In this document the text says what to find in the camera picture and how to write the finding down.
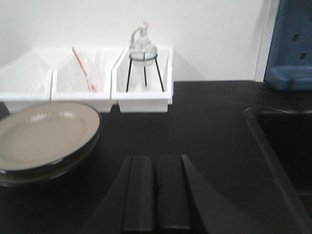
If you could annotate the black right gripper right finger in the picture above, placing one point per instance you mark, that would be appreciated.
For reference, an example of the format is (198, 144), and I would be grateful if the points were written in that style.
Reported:
(188, 204)

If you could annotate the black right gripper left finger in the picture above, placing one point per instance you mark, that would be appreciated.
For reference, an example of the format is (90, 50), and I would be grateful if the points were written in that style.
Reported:
(128, 208)

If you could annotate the beige round plate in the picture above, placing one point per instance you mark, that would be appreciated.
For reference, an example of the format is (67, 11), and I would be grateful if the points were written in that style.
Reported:
(49, 172)
(46, 134)

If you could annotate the black sink basin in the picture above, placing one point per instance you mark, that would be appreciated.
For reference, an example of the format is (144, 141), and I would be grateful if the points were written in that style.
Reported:
(284, 137)

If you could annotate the right white storage bin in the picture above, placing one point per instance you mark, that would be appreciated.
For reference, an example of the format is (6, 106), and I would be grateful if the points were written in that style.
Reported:
(139, 98)

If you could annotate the white storage bin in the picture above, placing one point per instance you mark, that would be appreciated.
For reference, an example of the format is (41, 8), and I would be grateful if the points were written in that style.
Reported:
(139, 98)
(25, 82)
(69, 82)

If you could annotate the red white pipette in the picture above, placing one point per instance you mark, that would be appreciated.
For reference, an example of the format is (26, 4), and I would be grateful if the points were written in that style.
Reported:
(91, 86)

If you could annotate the middle white storage bin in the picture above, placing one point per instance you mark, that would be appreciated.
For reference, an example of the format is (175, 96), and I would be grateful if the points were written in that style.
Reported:
(69, 82)

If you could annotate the glass alcohol lamp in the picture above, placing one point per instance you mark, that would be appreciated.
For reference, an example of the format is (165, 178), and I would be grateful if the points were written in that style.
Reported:
(141, 50)

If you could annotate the left white storage bin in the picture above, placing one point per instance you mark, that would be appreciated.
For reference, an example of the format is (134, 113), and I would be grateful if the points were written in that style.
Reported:
(25, 82)

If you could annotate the blue-grey pegboard drying rack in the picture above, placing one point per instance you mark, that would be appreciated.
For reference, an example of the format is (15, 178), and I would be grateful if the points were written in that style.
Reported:
(289, 66)

